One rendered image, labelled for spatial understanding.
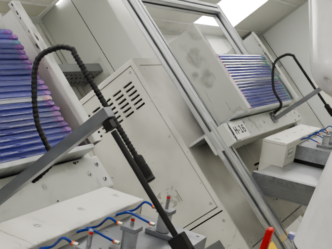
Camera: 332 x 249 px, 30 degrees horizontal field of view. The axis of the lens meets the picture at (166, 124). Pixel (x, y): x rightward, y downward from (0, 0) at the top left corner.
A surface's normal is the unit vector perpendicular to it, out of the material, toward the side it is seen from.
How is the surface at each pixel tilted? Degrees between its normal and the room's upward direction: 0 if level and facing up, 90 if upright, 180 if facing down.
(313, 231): 62
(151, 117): 90
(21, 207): 90
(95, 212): 46
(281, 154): 90
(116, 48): 90
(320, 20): 57
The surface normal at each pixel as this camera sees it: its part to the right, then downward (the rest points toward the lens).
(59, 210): 0.17, -0.97
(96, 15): -0.44, 0.09
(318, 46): -0.91, -0.17
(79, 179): 0.73, -0.54
